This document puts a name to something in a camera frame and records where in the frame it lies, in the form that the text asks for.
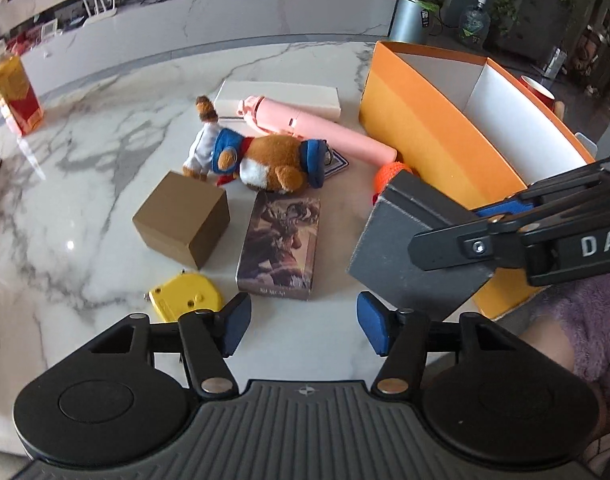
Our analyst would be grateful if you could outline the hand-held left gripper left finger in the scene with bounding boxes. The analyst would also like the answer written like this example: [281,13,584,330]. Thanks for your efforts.
[87,291,253,401]

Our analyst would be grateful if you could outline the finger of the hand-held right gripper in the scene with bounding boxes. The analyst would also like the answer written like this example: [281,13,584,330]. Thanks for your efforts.
[407,219,530,272]
[472,155,610,221]

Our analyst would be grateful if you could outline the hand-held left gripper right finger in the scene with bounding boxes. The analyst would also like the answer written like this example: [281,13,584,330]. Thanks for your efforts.
[356,291,518,401]

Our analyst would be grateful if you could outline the dark grey box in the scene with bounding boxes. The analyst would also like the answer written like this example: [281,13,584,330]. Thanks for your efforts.
[347,172,496,323]

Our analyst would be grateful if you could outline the orange cardboard box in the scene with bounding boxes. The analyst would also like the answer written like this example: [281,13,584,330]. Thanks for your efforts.
[358,41,597,320]

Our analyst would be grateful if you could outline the pink tube bottle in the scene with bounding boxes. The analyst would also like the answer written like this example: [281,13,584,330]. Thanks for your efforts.
[236,95,397,163]

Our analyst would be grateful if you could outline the yellow tape measure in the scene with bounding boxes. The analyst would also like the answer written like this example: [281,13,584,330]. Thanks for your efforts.
[145,270,227,322]

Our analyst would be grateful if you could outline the purple fleece clothing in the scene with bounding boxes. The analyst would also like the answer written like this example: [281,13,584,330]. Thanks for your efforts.
[520,270,610,471]

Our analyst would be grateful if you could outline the brown picture card box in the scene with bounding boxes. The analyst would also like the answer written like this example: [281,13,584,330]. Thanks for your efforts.
[236,191,321,302]

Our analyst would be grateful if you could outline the orange knitted item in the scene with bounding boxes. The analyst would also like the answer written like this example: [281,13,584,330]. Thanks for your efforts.
[371,162,416,206]

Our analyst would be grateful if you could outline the red mug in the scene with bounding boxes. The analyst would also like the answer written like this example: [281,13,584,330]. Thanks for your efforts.
[520,75,566,120]

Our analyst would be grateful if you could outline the brown cardboard box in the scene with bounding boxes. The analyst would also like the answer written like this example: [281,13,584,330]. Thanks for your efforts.
[132,171,231,271]

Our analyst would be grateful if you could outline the blue patterned card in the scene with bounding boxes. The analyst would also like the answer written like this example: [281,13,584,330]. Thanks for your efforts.
[325,149,349,178]

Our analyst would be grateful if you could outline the brown plush toy blue cap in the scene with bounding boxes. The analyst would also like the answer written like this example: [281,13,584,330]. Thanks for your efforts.
[182,96,328,195]

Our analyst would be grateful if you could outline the grey cabinet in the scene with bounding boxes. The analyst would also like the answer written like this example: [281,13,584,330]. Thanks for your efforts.
[498,0,571,61]

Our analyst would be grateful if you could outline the clear water jug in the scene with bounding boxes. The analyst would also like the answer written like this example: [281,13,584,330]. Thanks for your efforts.
[457,0,490,48]

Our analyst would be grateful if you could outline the grey plant pot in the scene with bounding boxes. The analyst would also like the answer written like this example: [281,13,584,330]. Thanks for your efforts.
[389,0,438,45]

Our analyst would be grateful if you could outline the white long box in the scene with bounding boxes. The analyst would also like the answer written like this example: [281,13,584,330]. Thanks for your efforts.
[215,80,342,123]

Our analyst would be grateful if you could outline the white marble television console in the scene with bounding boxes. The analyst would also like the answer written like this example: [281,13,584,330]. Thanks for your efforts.
[0,0,398,111]

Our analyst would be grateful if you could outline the amber juice bottle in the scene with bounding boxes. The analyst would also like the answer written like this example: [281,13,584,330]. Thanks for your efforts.
[0,42,44,137]

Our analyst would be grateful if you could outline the white router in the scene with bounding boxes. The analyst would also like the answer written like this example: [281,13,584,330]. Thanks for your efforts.
[82,0,118,28]

